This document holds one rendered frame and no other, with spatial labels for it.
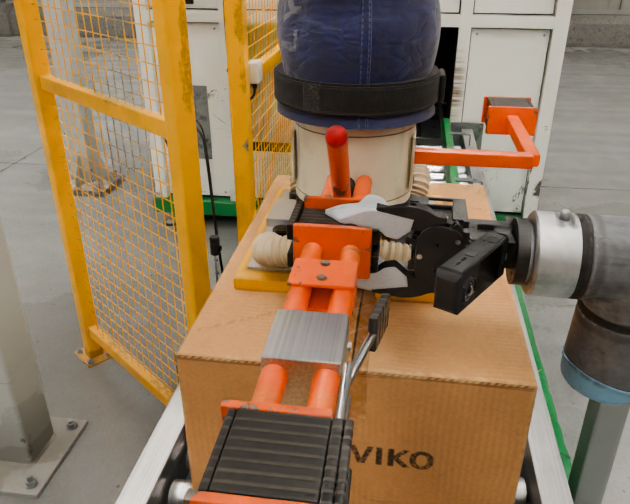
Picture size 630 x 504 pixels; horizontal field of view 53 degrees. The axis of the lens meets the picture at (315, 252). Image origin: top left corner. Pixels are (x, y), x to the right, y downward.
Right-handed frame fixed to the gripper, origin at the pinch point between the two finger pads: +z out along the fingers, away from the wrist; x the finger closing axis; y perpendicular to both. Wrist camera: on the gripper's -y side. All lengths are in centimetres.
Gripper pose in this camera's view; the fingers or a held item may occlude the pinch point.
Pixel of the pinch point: (334, 246)
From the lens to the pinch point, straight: 67.0
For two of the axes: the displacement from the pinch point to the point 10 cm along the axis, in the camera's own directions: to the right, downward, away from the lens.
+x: 0.1, -8.8, -4.7
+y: 1.5, -4.6, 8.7
